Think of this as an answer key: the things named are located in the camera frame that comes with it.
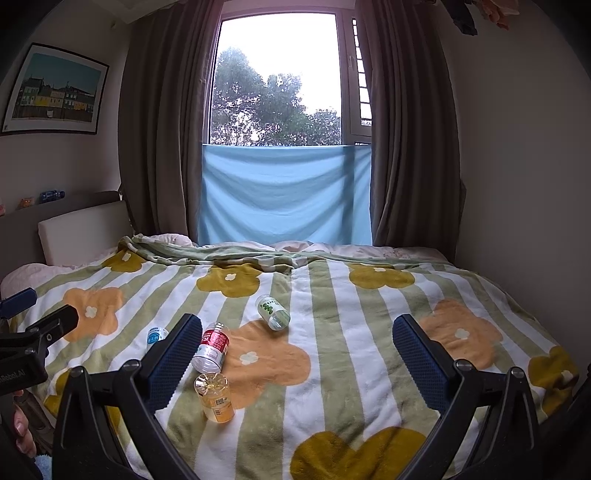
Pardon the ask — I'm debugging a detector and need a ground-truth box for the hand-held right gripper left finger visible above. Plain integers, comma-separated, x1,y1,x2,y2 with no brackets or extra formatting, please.
53,314,204,480

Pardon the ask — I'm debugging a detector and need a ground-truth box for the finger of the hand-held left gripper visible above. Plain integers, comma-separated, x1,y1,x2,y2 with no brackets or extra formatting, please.
0,288,38,320
0,305,79,366

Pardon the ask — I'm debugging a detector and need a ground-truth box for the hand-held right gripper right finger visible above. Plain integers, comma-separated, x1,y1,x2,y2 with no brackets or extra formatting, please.
392,314,541,480

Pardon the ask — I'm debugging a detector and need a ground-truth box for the clear cup with red label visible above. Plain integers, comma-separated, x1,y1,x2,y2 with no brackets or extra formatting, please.
191,323,230,374

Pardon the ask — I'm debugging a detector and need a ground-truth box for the clear yellow cup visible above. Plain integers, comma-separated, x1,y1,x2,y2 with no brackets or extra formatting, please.
193,372,235,424

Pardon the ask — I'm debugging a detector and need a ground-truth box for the clear cup with green print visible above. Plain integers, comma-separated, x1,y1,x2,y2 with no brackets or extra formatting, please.
255,294,291,332

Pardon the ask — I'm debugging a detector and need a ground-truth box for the person's left hand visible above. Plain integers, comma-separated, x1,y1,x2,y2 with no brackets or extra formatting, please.
0,390,38,459

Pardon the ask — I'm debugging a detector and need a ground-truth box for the pink pillow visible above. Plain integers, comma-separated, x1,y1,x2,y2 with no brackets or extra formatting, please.
0,263,75,303

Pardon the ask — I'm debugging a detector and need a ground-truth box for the striped floral blanket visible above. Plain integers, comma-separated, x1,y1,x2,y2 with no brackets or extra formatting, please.
9,235,581,480

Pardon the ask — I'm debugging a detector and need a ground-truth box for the brown bed headboard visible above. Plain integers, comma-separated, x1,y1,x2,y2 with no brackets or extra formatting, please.
0,190,130,280

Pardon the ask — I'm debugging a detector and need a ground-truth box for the white headboard cushion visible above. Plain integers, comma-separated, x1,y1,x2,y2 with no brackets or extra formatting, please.
38,200,136,268

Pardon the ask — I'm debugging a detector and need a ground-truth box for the light blue cloth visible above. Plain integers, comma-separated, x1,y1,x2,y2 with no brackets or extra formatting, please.
197,143,374,245

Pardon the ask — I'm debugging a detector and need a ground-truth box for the framed picture of houses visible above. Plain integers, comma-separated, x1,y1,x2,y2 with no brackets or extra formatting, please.
0,42,110,136

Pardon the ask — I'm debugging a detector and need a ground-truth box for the brown curtain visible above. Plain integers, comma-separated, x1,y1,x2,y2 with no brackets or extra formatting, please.
117,0,223,246
360,0,468,248

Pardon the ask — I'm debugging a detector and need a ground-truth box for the window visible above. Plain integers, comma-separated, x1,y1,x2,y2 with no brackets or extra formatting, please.
205,11,375,148

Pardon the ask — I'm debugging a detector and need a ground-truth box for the dark hanging garment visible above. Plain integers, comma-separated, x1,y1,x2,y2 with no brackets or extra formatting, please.
443,0,479,37

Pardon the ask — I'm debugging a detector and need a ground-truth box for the pink hanging garment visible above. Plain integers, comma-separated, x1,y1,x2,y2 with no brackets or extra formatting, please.
478,0,514,31

